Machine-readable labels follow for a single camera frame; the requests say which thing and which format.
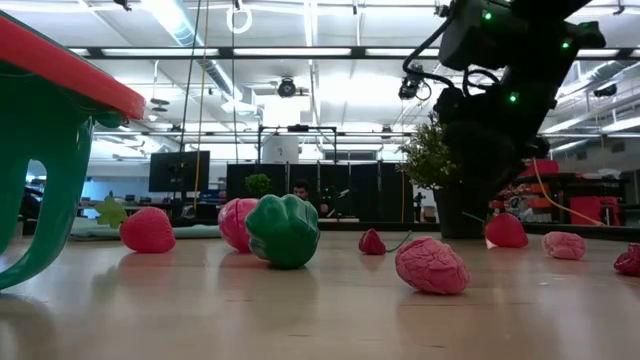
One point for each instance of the green bell pepper toy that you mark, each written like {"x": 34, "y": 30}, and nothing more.
{"x": 282, "y": 232}

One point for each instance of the black background monitor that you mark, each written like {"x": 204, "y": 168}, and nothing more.
{"x": 179, "y": 172}

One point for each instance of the black partition panels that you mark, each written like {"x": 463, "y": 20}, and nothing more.
{"x": 370, "y": 190}

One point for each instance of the green leaf toy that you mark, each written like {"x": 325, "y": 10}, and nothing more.
{"x": 111, "y": 212}

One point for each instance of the dark red berry toy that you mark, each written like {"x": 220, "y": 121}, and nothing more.
{"x": 629, "y": 260}

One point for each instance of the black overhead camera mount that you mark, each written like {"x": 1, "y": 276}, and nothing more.
{"x": 409, "y": 89}

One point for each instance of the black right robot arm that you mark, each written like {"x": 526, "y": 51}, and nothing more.
{"x": 530, "y": 30}

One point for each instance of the small pale pink raspberry toy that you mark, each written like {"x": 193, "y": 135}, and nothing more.
{"x": 564, "y": 245}

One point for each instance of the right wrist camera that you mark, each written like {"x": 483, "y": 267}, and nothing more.
{"x": 450, "y": 107}

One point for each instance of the black metal frame rig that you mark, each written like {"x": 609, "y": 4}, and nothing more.
{"x": 297, "y": 128}

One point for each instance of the red-orange container lid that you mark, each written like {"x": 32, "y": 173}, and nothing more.
{"x": 65, "y": 75}

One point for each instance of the light blue folded cloth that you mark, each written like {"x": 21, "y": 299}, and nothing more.
{"x": 195, "y": 232}

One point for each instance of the person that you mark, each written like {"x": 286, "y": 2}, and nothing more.
{"x": 302, "y": 190}

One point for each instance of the small round background plant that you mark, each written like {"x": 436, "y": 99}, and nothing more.
{"x": 257, "y": 184}

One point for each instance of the magenta pink raspberry toy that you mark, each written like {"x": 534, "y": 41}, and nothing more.
{"x": 231, "y": 222}

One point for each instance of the black round ceiling fixture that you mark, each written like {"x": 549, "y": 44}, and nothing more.
{"x": 287, "y": 87}

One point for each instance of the large pale pink raspberry toy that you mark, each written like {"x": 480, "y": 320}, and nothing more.
{"x": 432, "y": 266}

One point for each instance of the large red strawberry toy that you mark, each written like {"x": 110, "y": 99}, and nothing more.
{"x": 147, "y": 231}

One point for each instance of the green potted plant black pot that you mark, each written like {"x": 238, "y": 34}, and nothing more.
{"x": 425, "y": 160}

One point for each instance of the green plastic tupperware container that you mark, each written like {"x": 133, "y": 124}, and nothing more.
{"x": 50, "y": 175}

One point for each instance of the small dark red strawberry toy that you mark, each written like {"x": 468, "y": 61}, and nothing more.
{"x": 371, "y": 243}

